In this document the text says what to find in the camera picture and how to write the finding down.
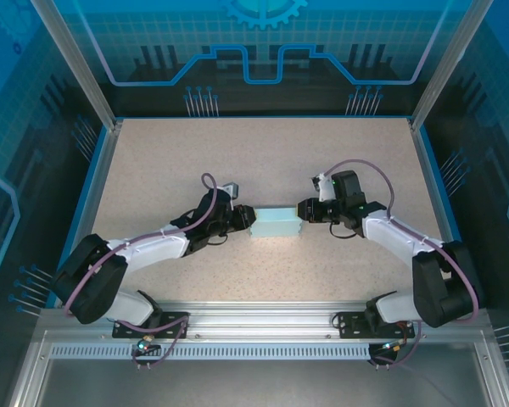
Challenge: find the left aluminium frame post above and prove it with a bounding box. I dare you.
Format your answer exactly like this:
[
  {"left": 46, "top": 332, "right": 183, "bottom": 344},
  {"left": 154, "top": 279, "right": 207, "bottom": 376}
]
[{"left": 28, "top": 0, "right": 124, "bottom": 131}]

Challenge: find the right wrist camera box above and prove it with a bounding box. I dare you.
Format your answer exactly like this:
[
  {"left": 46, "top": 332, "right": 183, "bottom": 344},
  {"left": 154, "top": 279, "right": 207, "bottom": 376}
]
[{"left": 309, "top": 172, "right": 337, "bottom": 203}]

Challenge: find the light blue paper box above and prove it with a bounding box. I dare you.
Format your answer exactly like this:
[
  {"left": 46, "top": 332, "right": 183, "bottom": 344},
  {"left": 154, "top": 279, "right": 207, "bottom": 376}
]
[{"left": 249, "top": 206, "right": 303, "bottom": 239}]

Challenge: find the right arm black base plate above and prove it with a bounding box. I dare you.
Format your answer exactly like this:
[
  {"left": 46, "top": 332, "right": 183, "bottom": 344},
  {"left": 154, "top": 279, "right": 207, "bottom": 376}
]
[{"left": 335, "top": 310, "right": 417, "bottom": 339}]

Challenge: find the aluminium mounting rail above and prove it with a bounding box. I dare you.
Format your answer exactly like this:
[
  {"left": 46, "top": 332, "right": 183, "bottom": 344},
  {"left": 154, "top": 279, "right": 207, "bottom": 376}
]
[{"left": 37, "top": 300, "right": 491, "bottom": 343}]

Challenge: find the right cable connector green light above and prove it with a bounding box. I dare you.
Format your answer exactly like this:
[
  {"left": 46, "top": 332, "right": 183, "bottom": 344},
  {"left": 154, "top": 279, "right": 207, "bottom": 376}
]
[{"left": 369, "top": 337, "right": 409, "bottom": 356}]

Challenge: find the aluminium frame post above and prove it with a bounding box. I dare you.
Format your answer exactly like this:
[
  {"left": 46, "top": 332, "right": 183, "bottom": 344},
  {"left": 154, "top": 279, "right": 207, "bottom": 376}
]
[
  {"left": 28, "top": 0, "right": 124, "bottom": 131},
  {"left": 409, "top": 0, "right": 484, "bottom": 131}
]

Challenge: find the right aluminium frame post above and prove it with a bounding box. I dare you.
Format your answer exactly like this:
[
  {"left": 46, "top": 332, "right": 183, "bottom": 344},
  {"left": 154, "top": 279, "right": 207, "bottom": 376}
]
[{"left": 409, "top": 0, "right": 484, "bottom": 131}]

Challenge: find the right aluminium side rail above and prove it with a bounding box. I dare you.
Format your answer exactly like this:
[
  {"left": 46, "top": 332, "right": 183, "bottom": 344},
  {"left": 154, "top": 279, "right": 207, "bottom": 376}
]
[{"left": 410, "top": 120, "right": 468, "bottom": 309}]

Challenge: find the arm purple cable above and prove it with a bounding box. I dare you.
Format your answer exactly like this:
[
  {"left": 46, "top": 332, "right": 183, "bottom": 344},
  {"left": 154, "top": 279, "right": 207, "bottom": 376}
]
[
  {"left": 63, "top": 172, "right": 220, "bottom": 370},
  {"left": 322, "top": 159, "right": 480, "bottom": 370}
]

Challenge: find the slotted grey cable duct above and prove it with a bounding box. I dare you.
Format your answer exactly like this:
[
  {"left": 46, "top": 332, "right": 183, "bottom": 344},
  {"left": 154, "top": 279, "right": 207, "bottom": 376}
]
[{"left": 49, "top": 343, "right": 372, "bottom": 360}]

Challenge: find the cable connector green light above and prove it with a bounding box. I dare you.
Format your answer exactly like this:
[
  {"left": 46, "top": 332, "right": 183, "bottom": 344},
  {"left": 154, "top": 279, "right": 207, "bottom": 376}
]
[
  {"left": 131, "top": 332, "right": 161, "bottom": 356},
  {"left": 369, "top": 337, "right": 409, "bottom": 356}
]

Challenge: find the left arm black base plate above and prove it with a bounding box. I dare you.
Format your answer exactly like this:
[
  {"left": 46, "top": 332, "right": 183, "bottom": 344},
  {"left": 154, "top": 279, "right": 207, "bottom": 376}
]
[{"left": 112, "top": 310, "right": 191, "bottom": 340}]

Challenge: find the left cable connector green light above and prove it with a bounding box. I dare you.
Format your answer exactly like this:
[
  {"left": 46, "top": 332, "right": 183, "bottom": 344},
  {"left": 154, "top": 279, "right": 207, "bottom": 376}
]
[{"left": 131, "top": 332, "right": 161, "bottom": 356}]

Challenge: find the aluminium side rail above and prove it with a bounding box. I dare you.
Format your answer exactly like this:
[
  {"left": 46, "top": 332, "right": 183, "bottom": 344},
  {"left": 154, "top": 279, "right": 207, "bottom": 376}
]
[
  {"left": 53, "top": 120, "right": 123, "bottom": 309},
  {"left": 410, "top": 120, "right": 468, "bottom": 309}
]

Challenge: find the left aluminium side rail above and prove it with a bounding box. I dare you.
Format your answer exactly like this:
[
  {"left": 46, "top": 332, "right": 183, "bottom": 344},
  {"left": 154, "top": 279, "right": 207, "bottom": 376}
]
[{"left": 53, "top": 120, "right": 123, "bottom": 309}]

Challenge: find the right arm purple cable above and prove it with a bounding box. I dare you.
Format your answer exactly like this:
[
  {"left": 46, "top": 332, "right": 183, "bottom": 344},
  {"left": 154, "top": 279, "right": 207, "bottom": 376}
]
[{"left": 322, "top": 159, "right": 480, "bottom": 370}]

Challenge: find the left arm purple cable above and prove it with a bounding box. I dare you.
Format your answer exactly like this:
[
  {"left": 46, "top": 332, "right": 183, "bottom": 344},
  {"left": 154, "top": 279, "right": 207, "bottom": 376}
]
[{"left": 63, "top": 172, "right": 220, "bottom": 370}]

